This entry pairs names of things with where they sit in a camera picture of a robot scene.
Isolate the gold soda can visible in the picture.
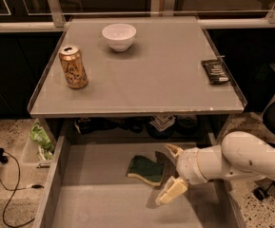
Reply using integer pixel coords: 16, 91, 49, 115
59, 45, 88, 89

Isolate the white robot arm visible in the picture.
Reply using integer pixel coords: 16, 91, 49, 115
155, 131, 275, 205

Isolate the metal window rail frame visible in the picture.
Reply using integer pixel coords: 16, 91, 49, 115
0, 0, 275, 32

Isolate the clear plastic bin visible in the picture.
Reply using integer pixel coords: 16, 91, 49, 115
19, 118, 54, 188

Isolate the green and yellow sponge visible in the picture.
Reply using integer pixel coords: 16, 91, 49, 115
127, 156, 165, 186

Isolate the grey open top drawer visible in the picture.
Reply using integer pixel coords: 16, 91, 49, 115
32, 135, 245, 228

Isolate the green crumpled bag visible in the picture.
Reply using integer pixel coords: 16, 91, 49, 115
29, 123, 54, 160

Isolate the grey counter cabinet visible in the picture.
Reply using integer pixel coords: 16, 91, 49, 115
27, 15, 247, 144

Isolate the white ceramic bowl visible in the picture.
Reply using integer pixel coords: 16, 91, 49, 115
102, 24, 137, 52

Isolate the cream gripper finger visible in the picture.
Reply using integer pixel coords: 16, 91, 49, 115
166, 143, 183, 159
155, 176, 188, 205

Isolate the black and white clutter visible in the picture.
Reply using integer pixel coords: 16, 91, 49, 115
74, 115, 199, 140

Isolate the black snack packet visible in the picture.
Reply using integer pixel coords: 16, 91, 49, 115
201, 60, 229, 85

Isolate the white rounded gripper body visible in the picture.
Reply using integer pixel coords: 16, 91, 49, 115
175, 148, 207, 185

